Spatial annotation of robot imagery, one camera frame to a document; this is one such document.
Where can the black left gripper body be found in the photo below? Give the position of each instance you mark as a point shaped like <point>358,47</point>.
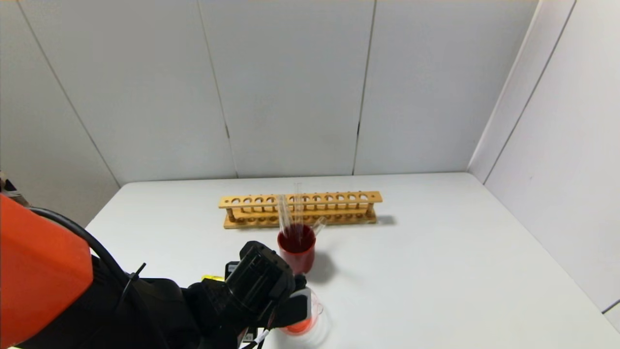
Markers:
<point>254,335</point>

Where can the test tube with yellow pigment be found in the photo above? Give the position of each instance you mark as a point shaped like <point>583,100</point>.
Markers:
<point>212,278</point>

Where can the orange and black left arm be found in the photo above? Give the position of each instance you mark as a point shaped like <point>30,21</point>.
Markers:
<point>38,271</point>

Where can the wooden test tube rack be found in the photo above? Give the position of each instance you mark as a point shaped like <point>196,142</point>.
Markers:
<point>339,198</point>

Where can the clear glass beaker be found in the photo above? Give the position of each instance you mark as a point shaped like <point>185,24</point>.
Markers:
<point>310,317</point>

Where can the red plastic cup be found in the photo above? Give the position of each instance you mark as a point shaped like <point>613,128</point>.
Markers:
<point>302,257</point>

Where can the dark background equipment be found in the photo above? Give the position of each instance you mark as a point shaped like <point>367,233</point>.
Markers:
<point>7,186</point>

